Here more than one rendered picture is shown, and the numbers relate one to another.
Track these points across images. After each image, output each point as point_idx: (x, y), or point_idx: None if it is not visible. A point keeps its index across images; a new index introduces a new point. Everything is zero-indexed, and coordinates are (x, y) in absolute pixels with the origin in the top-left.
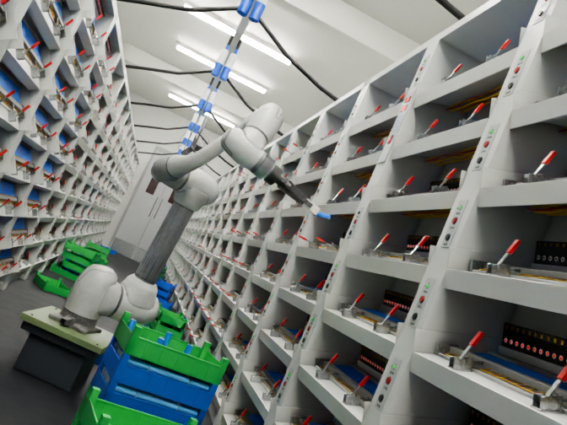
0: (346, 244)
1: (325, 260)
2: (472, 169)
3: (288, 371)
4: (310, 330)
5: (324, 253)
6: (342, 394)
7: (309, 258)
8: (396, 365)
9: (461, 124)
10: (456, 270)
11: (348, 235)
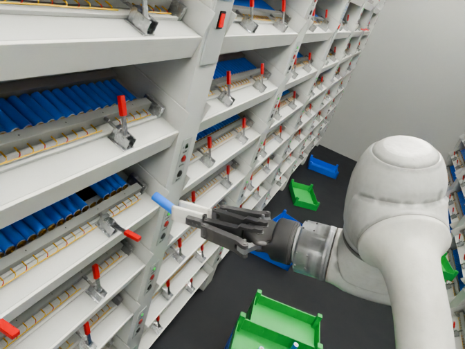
0: (174, 187)
1: (114, 244)
2: (286, 73)
3: (138, 316)
4: (155, 274)
5: (111, 243)
6: (199, 233)
7: (15, 317)
8: (248, 180)
9: (285, 30)
10: (272, 127)
11: (174, 179)
